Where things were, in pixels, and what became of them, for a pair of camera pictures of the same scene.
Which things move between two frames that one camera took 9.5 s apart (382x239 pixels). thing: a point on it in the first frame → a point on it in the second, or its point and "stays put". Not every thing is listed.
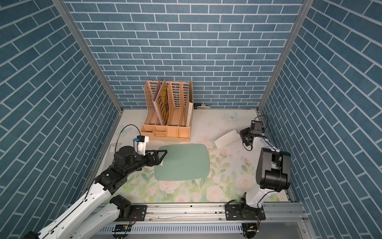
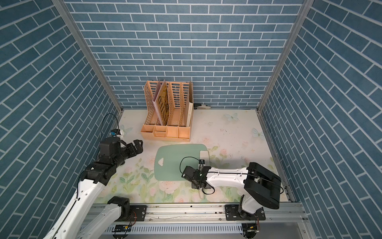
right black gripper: (242, 132) → (193, 185)
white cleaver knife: (230, 137) → (204, 155)
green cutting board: (183, 162) stays put
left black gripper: (155, 161) → (140, 147)
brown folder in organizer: (161, 100) stays put
